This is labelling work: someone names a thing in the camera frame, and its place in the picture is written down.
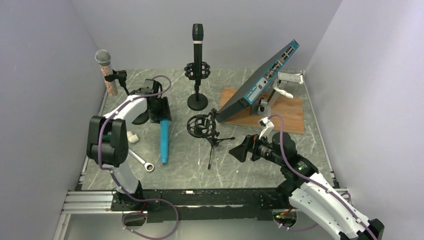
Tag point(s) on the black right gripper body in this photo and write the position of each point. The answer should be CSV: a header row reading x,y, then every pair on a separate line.
x,y
261,148

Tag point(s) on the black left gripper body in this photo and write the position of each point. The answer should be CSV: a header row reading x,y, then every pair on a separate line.
x,y
161,111

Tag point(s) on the blue microphone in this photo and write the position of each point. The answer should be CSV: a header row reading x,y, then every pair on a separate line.
x,y
164,140

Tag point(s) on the black tripod shock mount stand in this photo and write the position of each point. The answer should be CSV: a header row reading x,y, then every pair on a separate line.
x,y
203,126

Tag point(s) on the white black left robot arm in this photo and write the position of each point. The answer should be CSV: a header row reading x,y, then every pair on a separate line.
x,y
107,141

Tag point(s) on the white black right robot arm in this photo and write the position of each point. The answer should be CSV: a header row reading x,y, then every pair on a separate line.
x,y
306,189

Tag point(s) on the black round base stand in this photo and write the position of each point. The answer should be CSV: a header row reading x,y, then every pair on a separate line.
x,y
197,101

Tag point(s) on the black clip microphone stand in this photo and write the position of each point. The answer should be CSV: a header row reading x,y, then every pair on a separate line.
x,y
121,77

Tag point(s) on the silver head glitter microphone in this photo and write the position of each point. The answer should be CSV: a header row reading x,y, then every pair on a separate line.
x,y
103,58

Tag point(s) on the black microphone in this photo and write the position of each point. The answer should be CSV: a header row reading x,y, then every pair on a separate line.
x,y
197,37

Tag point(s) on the white plastic pipe fitting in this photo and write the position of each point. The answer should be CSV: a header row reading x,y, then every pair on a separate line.
x,y
131,137

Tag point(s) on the wooden board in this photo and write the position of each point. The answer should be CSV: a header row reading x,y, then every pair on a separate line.
x,y
291,111

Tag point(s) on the silver ratchet wrench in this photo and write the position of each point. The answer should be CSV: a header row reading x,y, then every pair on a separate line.
x,y
149,167

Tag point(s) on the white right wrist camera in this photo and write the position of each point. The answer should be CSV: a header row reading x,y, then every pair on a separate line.
x,y
267,127

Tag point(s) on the grey metal bracket stand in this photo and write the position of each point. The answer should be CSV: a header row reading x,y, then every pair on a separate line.
x,y
263,106

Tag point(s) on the blue network switch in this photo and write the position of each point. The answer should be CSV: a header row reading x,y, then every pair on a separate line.
x,y
261,82

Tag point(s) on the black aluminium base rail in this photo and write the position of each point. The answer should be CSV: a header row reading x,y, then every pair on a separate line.
x,y
183,204

